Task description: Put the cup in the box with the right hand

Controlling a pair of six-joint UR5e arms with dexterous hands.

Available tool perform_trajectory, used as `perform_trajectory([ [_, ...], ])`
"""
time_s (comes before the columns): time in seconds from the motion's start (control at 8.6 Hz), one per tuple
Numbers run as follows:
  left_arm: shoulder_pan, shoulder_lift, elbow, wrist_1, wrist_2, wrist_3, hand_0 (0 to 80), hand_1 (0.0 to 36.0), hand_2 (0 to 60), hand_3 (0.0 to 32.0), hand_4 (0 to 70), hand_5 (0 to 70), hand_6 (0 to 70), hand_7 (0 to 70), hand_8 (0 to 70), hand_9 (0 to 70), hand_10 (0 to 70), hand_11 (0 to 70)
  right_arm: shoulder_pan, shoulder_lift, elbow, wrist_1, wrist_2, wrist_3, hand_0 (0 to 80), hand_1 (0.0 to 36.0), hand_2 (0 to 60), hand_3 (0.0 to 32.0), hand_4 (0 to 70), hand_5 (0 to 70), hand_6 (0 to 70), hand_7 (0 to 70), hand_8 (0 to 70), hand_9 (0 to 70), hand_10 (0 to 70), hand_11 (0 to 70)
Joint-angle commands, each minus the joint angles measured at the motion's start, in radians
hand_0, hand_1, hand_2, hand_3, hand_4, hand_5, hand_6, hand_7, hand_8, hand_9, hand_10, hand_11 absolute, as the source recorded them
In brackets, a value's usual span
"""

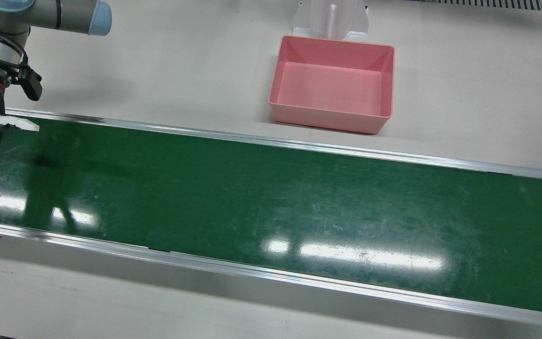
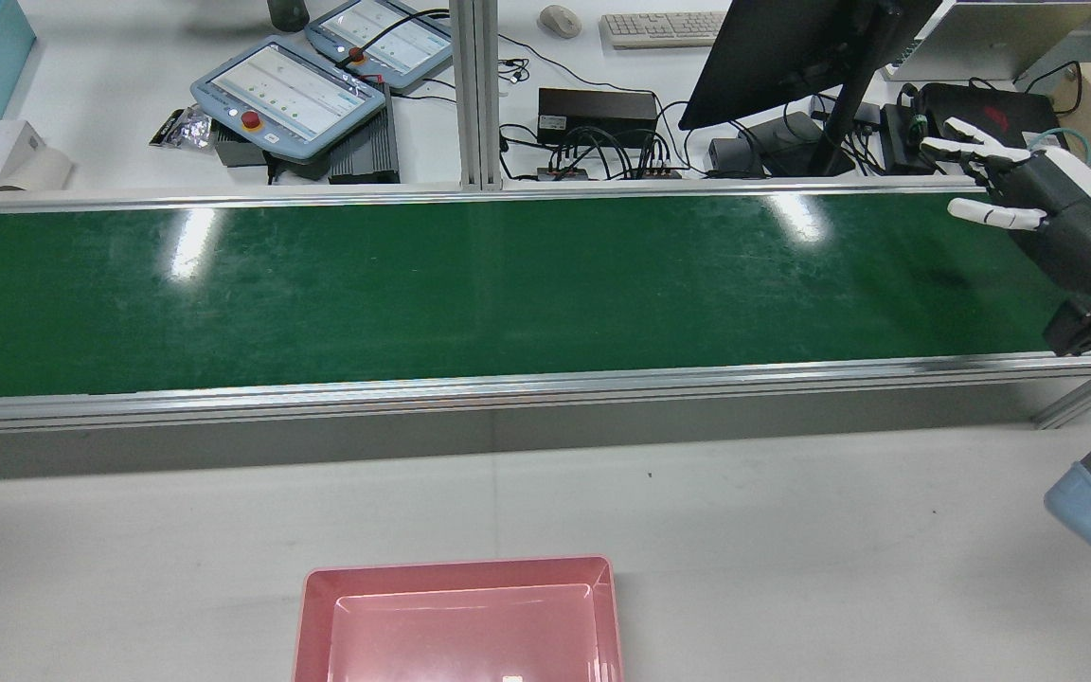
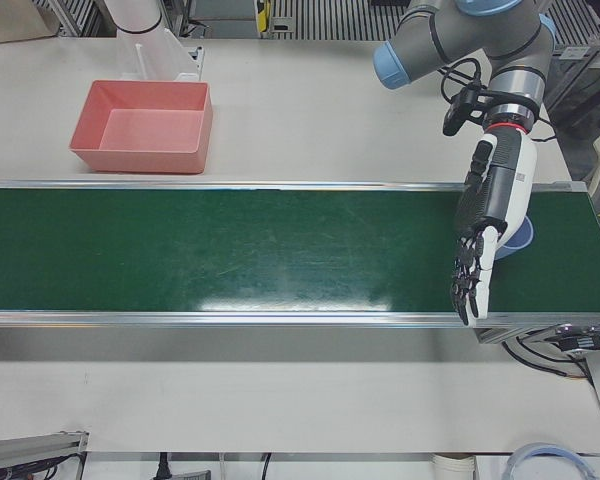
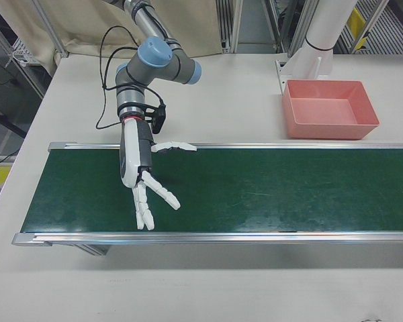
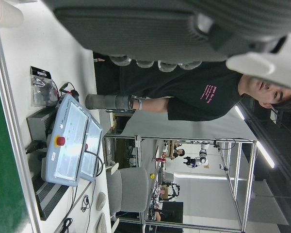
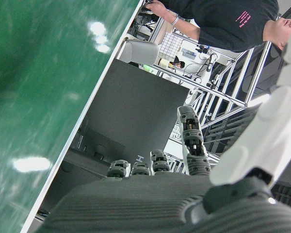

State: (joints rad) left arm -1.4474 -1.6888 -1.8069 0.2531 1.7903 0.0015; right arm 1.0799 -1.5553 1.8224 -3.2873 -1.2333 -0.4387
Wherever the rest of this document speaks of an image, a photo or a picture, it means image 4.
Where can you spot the white cylindrical column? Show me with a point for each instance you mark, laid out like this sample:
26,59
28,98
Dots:
329,23

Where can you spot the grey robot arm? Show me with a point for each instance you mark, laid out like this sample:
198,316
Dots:
147,67

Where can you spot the green conveyor belt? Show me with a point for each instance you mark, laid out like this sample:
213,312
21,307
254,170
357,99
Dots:
255,188

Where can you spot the yellow sheet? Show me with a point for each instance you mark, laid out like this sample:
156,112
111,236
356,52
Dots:
0,176

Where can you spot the pink plastic box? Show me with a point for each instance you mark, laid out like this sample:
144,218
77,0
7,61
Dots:
322,110

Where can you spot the white column base mount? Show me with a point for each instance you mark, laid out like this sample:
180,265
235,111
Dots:
309,63

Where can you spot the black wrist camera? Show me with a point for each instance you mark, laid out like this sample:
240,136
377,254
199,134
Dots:
158,117

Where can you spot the yellow plastic tag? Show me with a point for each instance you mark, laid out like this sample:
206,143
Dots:
357,23

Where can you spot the beige curtain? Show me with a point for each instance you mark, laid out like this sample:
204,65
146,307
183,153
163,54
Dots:
70,27

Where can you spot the aluminium frame post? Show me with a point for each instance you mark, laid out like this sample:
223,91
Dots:
230,23
50,30

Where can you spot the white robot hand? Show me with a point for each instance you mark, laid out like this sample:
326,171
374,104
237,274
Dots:
131,157

